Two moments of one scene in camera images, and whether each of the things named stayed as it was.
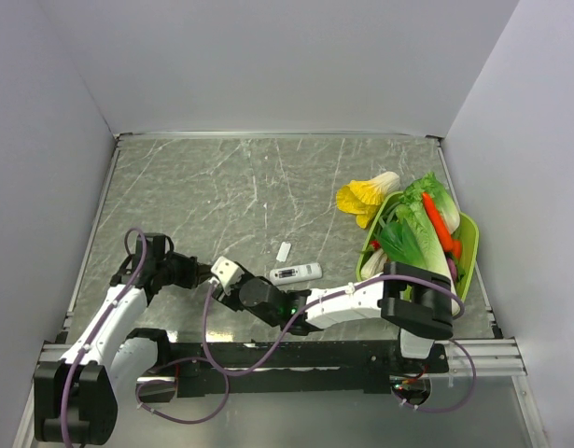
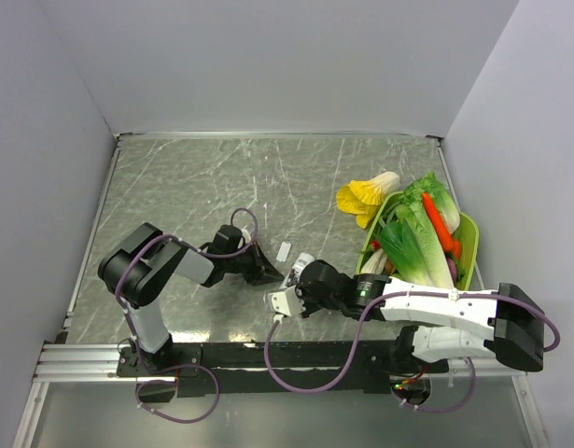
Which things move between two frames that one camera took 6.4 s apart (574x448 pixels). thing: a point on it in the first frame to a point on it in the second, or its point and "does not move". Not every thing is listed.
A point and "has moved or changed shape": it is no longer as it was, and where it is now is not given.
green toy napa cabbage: [443, 201] does not move
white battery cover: [284, 251] does not move
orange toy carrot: [452, 245] does not move
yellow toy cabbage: [363, 198] does not move
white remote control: [281, 275] has moved or changed shape
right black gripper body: [233, 300] to [314, 302]
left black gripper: [195, 273] to [263, 270]
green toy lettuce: [410, 240] does not move
